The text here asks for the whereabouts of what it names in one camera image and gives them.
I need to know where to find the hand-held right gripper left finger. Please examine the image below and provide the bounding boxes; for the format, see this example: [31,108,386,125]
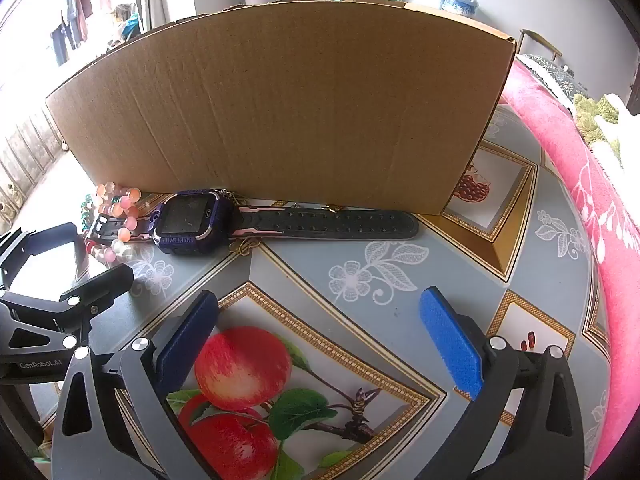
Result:
[50,289,221,480]

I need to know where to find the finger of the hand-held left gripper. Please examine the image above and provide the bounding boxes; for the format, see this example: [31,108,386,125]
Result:
[0,222,80,291]
[0,262,137,357]

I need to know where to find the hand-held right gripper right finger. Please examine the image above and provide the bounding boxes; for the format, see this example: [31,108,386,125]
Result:
[419,286,586,480]

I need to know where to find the peach bead bracelet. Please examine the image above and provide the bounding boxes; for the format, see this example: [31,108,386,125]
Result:
[84,212,138,265]

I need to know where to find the purple black smart watch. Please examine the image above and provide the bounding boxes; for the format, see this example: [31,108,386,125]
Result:
[84,188,420,257]

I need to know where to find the brown cardboard box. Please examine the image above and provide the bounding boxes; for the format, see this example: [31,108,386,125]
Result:
[45,0,517,216]

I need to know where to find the metal window railing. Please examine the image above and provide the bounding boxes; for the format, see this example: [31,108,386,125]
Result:
[0,105,66,221]

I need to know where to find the fruit print tablecloth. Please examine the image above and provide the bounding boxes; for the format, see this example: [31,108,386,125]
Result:
[0,105,613,480]

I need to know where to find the pink floral blanket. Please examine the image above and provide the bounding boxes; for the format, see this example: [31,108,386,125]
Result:
[500,57,640,476]

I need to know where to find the hanging clothes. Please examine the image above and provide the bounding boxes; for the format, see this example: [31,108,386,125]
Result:
[50,0,108,66]

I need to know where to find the pile of clothes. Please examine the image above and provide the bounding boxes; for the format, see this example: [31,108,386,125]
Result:
[112,4,143,43]

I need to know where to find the green towel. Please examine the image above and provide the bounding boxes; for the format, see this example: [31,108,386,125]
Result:
[572,92,621,146]

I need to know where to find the patterned lace pillow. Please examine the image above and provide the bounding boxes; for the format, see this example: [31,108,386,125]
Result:
[520,54,588,108]

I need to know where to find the wooden chair frame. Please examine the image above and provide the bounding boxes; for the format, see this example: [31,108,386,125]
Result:
[517,28,562,61]

